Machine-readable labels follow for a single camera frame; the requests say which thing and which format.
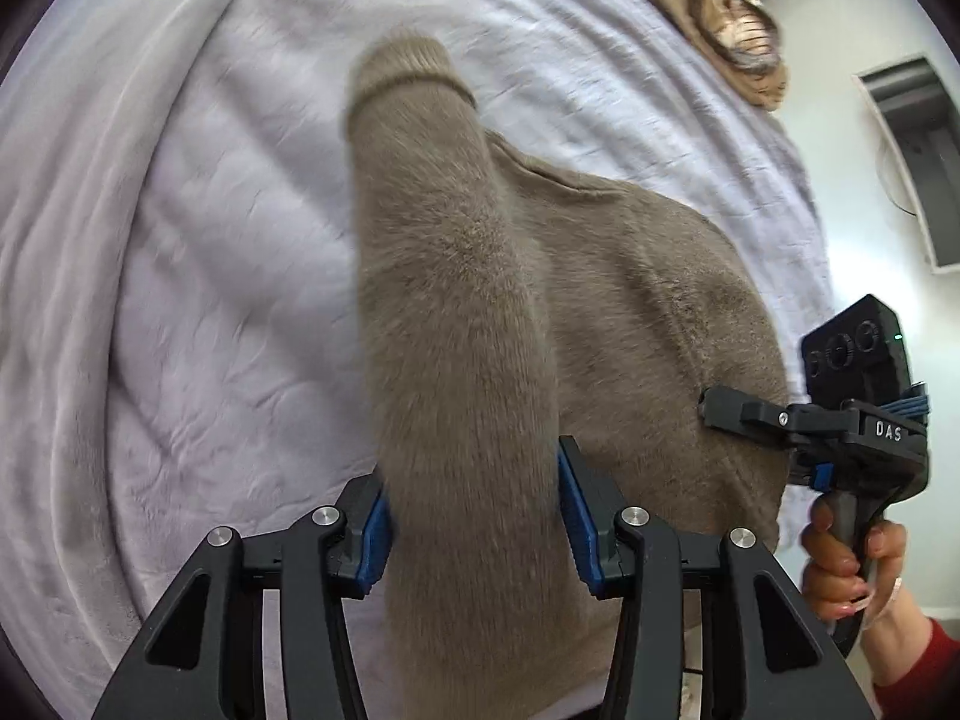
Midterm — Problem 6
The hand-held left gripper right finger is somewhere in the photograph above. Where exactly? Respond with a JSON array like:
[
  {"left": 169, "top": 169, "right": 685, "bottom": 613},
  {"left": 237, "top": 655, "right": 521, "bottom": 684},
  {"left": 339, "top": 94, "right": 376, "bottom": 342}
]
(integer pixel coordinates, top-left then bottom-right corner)
[{"left": 556, "top": 435, "right": 875, "bottom": 720}]

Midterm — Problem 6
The white framed wall vent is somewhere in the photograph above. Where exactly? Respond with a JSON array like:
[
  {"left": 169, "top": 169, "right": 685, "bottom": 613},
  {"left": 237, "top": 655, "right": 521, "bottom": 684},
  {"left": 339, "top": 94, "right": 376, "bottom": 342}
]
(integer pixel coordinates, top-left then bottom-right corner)
[{"left": 853, "top": 54, "right": 960, "bottom": 272}]

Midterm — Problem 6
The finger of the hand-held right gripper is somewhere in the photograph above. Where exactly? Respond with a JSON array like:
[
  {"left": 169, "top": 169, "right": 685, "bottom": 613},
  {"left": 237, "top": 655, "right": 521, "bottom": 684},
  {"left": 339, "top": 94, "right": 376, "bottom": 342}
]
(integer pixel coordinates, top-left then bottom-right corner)
[{"left": 696, "top": 385, "right": 797, "bottom": 452}]

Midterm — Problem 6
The person's right forearm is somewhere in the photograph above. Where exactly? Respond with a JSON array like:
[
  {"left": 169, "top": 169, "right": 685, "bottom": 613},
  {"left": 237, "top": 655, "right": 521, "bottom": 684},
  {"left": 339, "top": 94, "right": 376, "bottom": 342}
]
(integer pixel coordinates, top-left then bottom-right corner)
[{"left": 859, "top": 586, "right": 960, "bottom": 720}]

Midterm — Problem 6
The person's right hand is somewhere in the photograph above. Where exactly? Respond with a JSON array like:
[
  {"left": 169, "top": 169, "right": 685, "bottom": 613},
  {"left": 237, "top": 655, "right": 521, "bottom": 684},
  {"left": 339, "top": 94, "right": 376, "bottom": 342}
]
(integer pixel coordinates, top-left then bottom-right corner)
[{"left": 799, "top": 499, "right": 913, "bottom": 623}]

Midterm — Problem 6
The lavender fleece blanket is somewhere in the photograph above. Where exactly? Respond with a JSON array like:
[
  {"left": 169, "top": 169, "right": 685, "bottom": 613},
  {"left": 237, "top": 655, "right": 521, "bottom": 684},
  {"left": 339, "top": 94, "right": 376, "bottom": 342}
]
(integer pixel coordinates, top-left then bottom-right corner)
[{"left": 0, "top": 0, "right": 391, "bottom": 695}]

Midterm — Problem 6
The brown patterned cloth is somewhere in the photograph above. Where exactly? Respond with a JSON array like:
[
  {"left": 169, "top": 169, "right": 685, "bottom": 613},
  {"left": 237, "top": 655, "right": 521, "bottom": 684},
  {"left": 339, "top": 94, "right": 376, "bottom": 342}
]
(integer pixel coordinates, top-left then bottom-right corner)
[{"left": 600, "top": 0, "right": 790, "bottom": 113}]

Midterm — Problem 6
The pale embossed bedspread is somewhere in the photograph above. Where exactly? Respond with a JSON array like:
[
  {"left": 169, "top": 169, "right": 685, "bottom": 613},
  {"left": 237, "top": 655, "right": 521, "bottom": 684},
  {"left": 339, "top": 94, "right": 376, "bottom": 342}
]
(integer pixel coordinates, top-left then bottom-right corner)
[{"left": 105, "top": 0, "right": 839, "bottom": 720}]

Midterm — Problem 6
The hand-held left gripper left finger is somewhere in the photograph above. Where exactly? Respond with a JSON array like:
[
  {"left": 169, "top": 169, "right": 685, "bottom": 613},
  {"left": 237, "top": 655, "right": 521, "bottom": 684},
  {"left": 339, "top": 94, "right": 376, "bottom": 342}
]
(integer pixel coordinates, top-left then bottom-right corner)
[{"left": 90, "top": 465, "right": 395, "bottom": 720}]

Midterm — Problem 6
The brown fuzzy sweater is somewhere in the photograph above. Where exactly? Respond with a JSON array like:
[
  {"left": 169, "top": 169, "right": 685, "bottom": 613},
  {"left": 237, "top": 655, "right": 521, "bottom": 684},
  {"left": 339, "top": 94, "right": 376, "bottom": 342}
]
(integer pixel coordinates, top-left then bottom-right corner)
[{"left": 341, "top": 28, "right": 792, "bottom": 720}]

